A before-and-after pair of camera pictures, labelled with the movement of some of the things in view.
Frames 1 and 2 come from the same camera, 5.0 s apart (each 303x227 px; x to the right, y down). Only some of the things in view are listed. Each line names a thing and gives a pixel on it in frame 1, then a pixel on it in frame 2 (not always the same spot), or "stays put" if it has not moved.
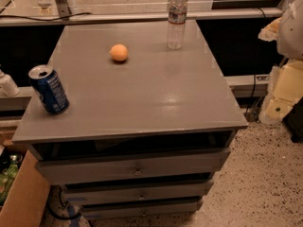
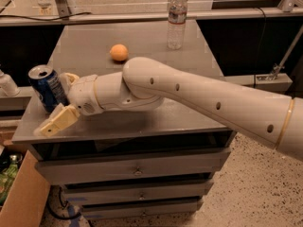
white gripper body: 292,32 to 82,95
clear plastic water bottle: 176,20 stays put
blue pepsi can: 46,83 stays put
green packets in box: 8,176 stays put
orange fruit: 118,52 stays put
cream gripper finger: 285,92 to 62,117
